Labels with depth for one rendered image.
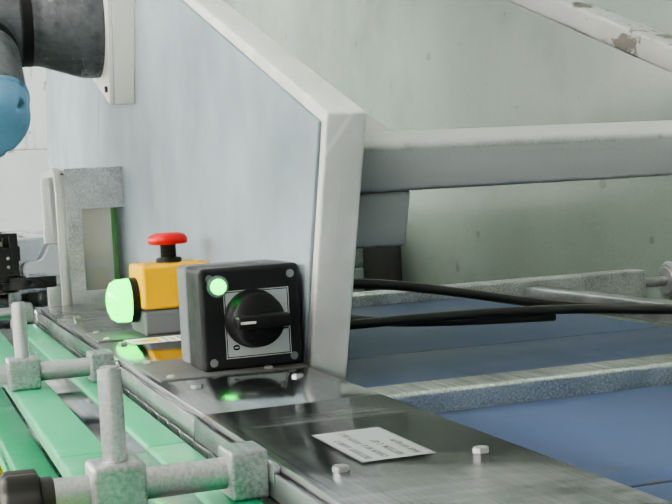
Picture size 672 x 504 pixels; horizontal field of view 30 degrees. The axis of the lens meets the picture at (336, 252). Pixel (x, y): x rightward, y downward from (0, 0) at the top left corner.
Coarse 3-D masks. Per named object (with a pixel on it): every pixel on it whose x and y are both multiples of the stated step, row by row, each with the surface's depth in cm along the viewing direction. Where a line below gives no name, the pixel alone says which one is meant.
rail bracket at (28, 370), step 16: (16, 304) 104; (16, 320) 104; (16, 336) 104; (16, 352) 105; (96, 352) 106; (112, 352) 106; (0, 368) 104; (16, 368) 104; (32, 368) 104; (48, 368) 105; (64, 368) 106; (80, 368) 106; (96, 368) 106; (0, 384) 104; (16, 384) 104; (32, 384) 104
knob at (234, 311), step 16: (240, 304) 94; (256, 304) 94; (272, 304) 94; (224, 320) 95; (240, 320) 92; (256, 320) 93; (272, 320) 93; (288, 320) 94; (240, 336) 94; (256, 336) 94; (272, 336) 94
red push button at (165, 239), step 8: (168, 232) 126; (176, 232) 126; (152, 240) 125; (160, 240) 124; (168, 240) 124; (176, 240) 125; (184, 240) 125; (160, 248) 126; (168, 248) 125; (160, 256) 126; (168, 256) 125; (176, 256) 126
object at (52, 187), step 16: (48, 176) 174; (48, 192) 183; (64, 192) 169; (48, 208) 183; (64, 208) 169; (48, 224) 183; (64, 224) 169; (48, 240) 183; (64, 240) 168; (64, 256) 168; (64, 272) 168; (48, 288) 183; (64, 288) 168; (48, 304) 184; (64, 304) 168
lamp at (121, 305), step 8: (120, 280) 124; (128, 280) 124; (136, 280) 124; (112, 288) 123; (120, 288) 123; (128, 288) 123; (136, 288) 123; (112, 296) 123; (120, 296) 123; (128, 296) 123; (136, 296) 123; (112, 304) 123; (120, 304) 123; (128, 304) 123; (136, 304) 123; (112, 312) 123; (120, 312) 123; (128, 312) 123; (136, 312) 123; (120, 320) 124; (128, 320) 124; (136, 320) 124
